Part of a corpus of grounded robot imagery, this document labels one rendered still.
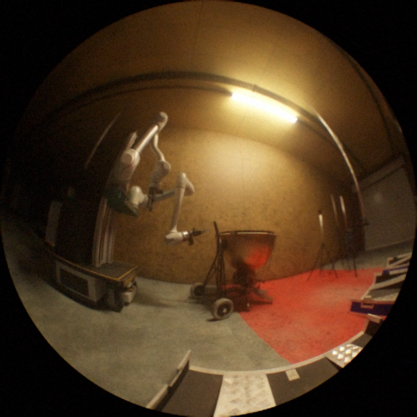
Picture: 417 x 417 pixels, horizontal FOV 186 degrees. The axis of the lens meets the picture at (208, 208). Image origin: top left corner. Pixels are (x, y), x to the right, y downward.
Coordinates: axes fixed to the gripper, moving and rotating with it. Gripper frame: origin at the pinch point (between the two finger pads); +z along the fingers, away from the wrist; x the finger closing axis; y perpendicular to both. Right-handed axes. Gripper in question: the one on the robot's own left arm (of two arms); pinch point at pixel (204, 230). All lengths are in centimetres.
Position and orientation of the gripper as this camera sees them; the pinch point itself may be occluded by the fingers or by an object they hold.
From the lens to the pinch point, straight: 122.7
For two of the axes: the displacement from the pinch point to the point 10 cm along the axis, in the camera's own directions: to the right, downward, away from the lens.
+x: -4.5, 2.4, 8.6
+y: -2.6, -9.6, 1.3
